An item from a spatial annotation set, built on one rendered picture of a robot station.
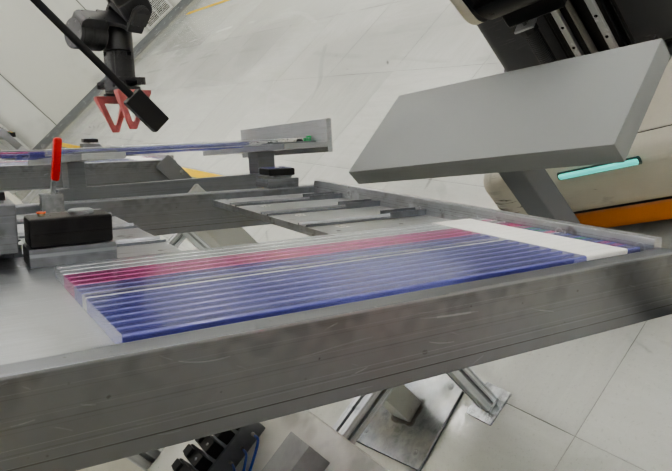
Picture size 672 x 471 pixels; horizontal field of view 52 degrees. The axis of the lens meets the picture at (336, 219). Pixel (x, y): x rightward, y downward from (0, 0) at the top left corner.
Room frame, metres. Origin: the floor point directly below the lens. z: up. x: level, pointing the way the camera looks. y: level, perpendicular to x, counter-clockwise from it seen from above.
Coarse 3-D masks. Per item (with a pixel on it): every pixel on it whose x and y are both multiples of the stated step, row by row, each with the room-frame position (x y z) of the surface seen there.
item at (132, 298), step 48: (288, 240) 0.64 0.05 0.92; (336, 240) 0.62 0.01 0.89; (384, 240) 0.60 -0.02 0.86; (432, 240) 0.59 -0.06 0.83; (480, 240) 0.57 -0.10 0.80; (528, 240) 0.55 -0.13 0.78; (576, 240) 0.54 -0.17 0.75; (96, 288) 0.50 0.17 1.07; (144, 288) 0.49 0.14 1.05; (192, 288) 0.48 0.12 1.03; (240, 288) 0.47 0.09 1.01; (288, 288) 0.45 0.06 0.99; (336, 288) 0.44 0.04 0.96; (384, 288) 0.43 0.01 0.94; (144, 336) 0.38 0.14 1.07
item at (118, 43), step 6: (108, 30) 1.43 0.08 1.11; (114, 30) 1.43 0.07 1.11; (120, 30) 1.43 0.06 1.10; (114, 36) 1.43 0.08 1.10; (120, 36) 1.43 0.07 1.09; (126, 36) 1.43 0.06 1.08; (108, 42) 1.43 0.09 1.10; (114, 42) 1.42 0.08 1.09; (120, 42) 1.42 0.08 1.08; (126, 42) 1.43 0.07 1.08; (132, 42) 1.44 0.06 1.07; (108, 48) 1.43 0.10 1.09; (114, 48) 1.42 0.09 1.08; (120, 48) 1.42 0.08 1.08; (126, 48) 1.42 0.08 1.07; (132, 48) 1.44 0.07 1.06
